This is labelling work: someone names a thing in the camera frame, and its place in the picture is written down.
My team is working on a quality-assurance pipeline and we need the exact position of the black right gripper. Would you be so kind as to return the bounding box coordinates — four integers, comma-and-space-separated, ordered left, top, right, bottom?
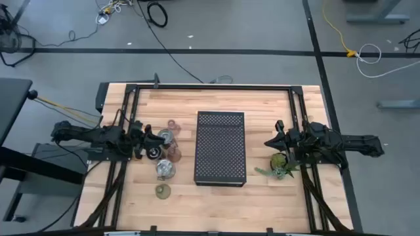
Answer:
264, 120, 300, 155

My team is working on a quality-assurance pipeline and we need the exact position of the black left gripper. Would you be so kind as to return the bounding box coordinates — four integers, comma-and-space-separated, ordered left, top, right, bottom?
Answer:
133, 120, 166, 161

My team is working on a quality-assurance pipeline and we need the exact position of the silver-top glass candle holder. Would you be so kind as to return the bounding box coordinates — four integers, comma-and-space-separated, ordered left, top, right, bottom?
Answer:
155, 159, 177, 181
146, 146, 163, 161
157, 128, 175, 146

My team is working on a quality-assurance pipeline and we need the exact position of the amber glass candle holder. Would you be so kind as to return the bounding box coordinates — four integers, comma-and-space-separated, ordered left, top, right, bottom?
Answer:
166, 146, 183, 163

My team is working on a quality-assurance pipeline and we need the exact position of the pink glass candle holder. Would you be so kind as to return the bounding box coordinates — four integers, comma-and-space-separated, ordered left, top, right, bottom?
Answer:
166, 119, 182, 136

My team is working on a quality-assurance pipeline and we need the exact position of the olive green glass candle holder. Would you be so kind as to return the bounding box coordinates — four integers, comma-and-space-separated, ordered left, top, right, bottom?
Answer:
154, 183, 172, 201

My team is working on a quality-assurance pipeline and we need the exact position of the potted green succulent plant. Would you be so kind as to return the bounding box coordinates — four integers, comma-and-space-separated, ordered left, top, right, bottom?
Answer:
254, 152, 301, 180

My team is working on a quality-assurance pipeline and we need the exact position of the black perforated metal tray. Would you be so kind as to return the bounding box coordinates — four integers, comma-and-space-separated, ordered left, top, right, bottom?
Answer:
193, 111, 247, 187

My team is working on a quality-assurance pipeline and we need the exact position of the black side panel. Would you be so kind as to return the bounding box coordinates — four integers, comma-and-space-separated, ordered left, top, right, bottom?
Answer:
94, 81, 110, 114

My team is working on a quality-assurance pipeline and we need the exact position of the black desk beam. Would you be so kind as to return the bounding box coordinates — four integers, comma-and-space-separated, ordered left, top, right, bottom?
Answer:
0, 146, 85, 185

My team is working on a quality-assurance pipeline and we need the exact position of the gray desk foot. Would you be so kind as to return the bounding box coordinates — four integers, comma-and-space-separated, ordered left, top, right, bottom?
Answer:
376, 99, 420, 109

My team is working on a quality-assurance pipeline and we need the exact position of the white power adapter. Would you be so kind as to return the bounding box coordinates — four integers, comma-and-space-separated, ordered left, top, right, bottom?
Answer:
95, 12, 110, 26

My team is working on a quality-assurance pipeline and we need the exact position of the black desk top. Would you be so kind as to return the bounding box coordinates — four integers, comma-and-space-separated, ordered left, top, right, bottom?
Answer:
0, 77, 33, 145

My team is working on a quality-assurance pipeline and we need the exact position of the gray desk leg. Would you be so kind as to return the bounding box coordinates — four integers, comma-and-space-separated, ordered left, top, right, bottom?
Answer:
346, 0, 411, 24

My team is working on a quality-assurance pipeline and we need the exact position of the black floor fan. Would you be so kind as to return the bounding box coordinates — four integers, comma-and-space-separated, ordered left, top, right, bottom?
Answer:
0, 5, 37, 68

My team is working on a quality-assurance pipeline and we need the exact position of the black cable bundle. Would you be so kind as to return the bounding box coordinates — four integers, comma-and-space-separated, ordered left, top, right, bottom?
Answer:
300, 165, 350, 232
78, 160, 127, 229

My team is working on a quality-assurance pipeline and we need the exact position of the black aluminium table frame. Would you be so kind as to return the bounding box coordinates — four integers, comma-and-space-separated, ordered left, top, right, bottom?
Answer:
73, 83, 354, 233

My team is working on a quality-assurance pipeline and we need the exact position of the gray cable loop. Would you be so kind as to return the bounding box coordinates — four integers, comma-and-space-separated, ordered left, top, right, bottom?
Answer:
209, 75, 234, 85

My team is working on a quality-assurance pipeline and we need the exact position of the long black floor cable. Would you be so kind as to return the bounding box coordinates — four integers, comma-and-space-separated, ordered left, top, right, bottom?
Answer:
136, 0, 205, 84

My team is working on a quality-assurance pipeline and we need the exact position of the thin yellow cable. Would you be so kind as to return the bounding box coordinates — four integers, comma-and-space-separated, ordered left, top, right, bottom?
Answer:
36, 95, 101, 125

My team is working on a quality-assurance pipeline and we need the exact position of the white floor cable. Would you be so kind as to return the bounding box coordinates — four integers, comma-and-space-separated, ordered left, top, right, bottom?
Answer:
356, 43, 420, 79

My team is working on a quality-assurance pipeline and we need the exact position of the yellow extension cable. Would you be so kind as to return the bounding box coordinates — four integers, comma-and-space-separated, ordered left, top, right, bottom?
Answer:
321, 0, 358, 58

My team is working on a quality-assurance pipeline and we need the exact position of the coiled black cable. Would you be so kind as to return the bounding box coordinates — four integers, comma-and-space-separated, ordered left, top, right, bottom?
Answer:
146, 1, 169, 28

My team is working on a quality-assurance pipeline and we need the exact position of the thin black floor cable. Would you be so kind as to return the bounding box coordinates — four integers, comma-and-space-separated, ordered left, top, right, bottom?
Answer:
19, 24, 99, 49

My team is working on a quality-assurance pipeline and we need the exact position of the black cable tangle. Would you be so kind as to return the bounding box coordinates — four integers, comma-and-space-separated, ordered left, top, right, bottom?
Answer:
398, 28, 420, 53

